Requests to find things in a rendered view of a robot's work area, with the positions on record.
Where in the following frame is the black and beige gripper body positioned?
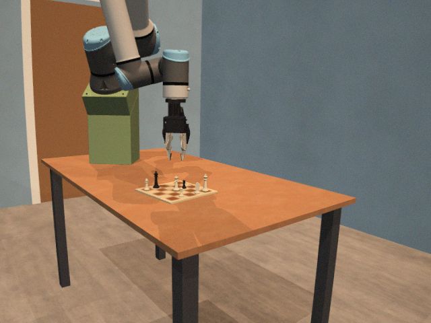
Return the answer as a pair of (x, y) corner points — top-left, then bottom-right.
(163, 99), (187, 133)

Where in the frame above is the brown and cream chessboard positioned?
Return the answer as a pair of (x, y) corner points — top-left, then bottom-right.
(135, 182), (218, 204)

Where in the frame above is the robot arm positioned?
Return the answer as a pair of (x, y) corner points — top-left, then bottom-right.
(83, 0), (191, 100)

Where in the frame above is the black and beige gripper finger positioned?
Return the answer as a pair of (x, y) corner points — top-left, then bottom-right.
(162, 126), (173, 160)
(180, 124), (190, 161)

